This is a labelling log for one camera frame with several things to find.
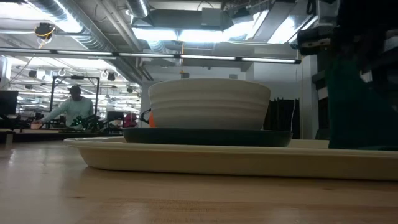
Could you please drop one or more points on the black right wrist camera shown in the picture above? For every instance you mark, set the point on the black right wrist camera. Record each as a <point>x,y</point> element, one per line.
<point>315,39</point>

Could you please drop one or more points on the black background rig frame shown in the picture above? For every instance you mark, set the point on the black background rig frame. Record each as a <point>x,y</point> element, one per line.
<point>53,99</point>

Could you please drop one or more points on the pink background object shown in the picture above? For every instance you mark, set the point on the pink background object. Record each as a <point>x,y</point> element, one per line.
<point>130,120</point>

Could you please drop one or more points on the beige plastic tray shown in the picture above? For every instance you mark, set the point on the beige plastic tray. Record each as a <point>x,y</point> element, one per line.
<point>217,161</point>

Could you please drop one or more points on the long ceiling light strip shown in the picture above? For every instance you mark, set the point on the long ceiling light strip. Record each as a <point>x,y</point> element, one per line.
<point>149,55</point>

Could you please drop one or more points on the dark blue round plate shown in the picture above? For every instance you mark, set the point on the dark blue round plate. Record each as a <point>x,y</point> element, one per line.
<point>205,137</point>

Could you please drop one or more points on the black monitor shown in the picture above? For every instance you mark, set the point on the black monitor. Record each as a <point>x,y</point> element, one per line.
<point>7,102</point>

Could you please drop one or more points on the background work table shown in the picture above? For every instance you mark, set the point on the background work table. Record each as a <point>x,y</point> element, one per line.
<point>46,134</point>

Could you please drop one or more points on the orange plastic cup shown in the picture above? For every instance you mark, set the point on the orange plastic cup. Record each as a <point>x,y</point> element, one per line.
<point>152,120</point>

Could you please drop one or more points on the silver ventilation duct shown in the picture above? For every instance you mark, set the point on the silver ventilation duct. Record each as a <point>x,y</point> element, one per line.
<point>93,34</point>

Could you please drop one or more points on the person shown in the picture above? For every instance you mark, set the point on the person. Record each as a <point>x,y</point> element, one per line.
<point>74,109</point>

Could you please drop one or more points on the white ribbed bowl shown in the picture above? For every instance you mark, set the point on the white ribbed bowl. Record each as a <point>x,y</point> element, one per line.
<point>208,104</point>

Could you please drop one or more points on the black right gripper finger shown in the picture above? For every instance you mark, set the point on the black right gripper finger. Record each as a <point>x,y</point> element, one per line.
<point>390,74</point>
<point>373,53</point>

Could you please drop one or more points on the dark green cloth napkin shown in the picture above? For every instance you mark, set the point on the dark green cloth napkin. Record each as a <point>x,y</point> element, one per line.
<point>354,115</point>

